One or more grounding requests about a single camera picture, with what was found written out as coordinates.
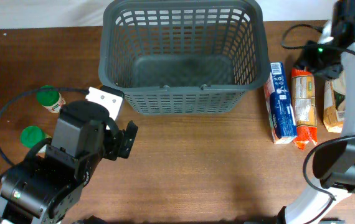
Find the green lid jar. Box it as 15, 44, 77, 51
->
20, 126, 50, 149
36, 90, 66, 113

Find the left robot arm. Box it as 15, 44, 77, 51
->
0, 100, 138, 223

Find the orange pasta packet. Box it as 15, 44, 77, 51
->
291, 68, 318, 150

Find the tan orange snack bag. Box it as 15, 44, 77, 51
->
323, 71, 346, 133

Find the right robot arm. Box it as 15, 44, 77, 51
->
275, 0, 355, 223

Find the grey plastic shopping basket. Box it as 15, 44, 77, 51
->
98, 0, 271, 115

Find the blue white carton box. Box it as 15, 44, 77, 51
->
263, 62, 298, 144

